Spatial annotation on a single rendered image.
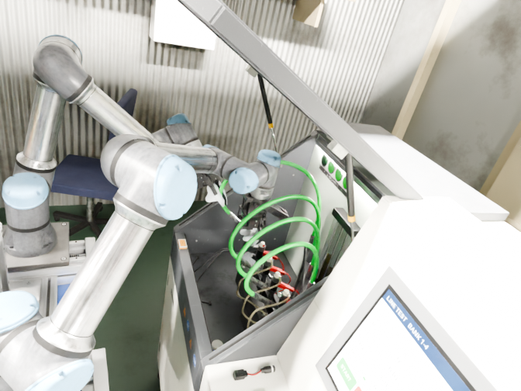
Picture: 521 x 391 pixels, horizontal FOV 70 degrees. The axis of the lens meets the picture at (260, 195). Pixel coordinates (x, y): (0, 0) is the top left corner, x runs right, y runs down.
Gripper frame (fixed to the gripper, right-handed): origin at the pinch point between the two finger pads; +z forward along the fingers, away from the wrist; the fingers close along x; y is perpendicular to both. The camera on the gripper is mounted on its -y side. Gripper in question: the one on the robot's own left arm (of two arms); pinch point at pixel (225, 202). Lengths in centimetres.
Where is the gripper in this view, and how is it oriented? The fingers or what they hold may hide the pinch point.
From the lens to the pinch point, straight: 137.2
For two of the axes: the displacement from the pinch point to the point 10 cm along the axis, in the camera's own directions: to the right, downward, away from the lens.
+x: -2.4, 2.1, -9.5
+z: 4.5, 8.9, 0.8
